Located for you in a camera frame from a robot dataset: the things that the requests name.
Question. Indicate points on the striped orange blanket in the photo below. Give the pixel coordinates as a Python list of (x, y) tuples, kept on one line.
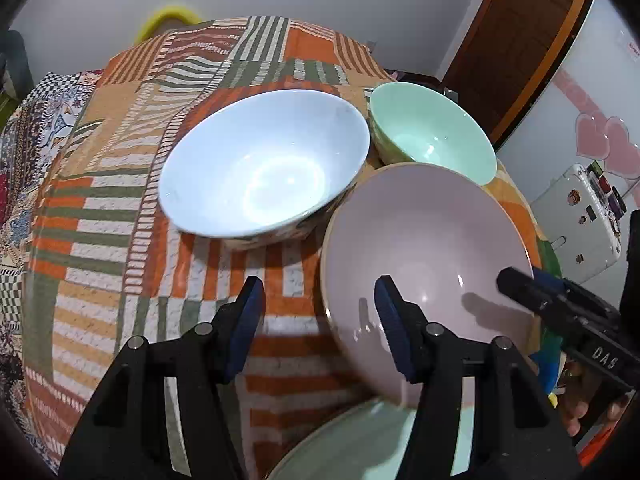
[(100, 240)]

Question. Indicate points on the mint green bowl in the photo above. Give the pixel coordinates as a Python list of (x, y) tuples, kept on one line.
[(425, 130)]

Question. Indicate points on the colour block fleece blanket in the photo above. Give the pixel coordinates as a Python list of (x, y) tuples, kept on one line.
[(547, 257)]

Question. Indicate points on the patterned quilt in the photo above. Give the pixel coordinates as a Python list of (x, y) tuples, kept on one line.
[(30, 125)]

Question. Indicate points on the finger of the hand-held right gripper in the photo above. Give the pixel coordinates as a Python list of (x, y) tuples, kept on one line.
[(550, 280), (530, 290)]

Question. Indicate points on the white bowl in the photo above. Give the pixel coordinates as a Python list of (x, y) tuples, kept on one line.
[(260, 160)]

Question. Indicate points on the pink bowl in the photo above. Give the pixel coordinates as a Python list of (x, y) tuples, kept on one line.
[(425, 230)]

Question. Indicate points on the wooden door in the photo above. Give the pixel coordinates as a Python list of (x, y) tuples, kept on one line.
[(515, 35)]

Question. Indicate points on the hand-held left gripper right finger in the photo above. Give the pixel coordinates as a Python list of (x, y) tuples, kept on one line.
[(395, 330)]

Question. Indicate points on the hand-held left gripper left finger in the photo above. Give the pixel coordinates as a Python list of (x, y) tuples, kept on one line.
[(245, 325)]

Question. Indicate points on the mint green plate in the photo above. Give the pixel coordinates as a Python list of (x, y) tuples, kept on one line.
[(360, 445)]

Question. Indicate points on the person's right hand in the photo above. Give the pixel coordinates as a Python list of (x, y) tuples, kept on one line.
[(580, 410)]

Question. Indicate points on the yellow foam tube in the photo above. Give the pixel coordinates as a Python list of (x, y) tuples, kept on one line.
[(165, 12)]

